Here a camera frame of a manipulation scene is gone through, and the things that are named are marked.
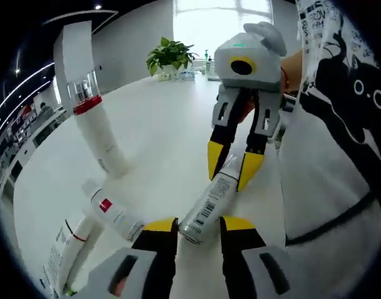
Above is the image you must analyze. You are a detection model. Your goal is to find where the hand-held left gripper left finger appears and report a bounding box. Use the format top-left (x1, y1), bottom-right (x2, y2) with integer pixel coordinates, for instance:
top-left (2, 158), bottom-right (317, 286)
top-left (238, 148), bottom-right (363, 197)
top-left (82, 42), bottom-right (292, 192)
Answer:
top-left (84, 217), bottom-right (179, 299)

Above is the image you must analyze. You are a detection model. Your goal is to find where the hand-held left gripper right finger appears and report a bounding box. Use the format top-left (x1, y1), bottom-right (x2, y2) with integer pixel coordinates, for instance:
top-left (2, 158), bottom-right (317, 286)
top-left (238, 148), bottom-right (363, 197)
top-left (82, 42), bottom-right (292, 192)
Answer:
top-left (219, 215), bottom-right (299, 299)

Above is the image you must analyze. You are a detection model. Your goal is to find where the silver barcode tube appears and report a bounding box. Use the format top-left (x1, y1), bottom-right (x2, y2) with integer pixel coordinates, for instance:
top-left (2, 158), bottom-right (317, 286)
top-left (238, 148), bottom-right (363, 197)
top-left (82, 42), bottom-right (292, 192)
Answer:
top-left (177, 154), bottom-right (241, 247)

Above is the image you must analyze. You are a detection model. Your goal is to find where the small white spray bottle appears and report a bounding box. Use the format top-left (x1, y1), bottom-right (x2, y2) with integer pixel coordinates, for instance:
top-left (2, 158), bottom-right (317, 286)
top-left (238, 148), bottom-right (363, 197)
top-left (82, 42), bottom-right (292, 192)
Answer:
top-left (81, 178), bottom-right (145, 243)

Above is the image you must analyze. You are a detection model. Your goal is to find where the large white skincare tube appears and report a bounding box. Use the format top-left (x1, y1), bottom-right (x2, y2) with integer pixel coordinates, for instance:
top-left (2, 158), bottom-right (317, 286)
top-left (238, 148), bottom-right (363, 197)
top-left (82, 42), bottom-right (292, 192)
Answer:
top-left (42, 214), bottom-right (104, 295)

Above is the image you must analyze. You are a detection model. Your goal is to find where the tall white bottle red band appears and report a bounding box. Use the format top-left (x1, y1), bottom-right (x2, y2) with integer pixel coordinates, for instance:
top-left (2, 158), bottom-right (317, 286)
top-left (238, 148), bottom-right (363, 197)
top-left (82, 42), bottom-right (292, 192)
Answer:
top-left (67, 70), bottom-right (131, 178)

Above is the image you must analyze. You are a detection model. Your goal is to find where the person's right hand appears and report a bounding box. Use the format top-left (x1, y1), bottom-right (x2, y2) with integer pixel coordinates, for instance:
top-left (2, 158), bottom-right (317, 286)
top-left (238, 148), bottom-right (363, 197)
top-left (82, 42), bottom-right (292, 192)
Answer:
top-left (240, 91), bottom-right (257, 121)

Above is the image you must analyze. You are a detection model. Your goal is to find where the potted green plant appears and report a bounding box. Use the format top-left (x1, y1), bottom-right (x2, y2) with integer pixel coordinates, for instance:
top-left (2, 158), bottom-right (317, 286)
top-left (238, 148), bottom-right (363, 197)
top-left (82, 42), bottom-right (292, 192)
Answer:
top-left (146, 36), bottom-right (200, 82)

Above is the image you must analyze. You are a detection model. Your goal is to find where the white office desk row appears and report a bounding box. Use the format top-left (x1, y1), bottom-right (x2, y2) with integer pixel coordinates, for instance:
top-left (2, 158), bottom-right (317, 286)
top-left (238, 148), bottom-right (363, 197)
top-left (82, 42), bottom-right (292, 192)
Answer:
top-left (0, 107), bottom-right (68, 187)

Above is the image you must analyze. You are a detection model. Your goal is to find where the white square pillar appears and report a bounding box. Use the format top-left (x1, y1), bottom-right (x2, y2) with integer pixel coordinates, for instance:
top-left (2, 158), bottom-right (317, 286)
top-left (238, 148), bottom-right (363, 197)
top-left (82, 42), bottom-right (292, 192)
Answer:
top-left (53, 21), bottom-right (101, 105)

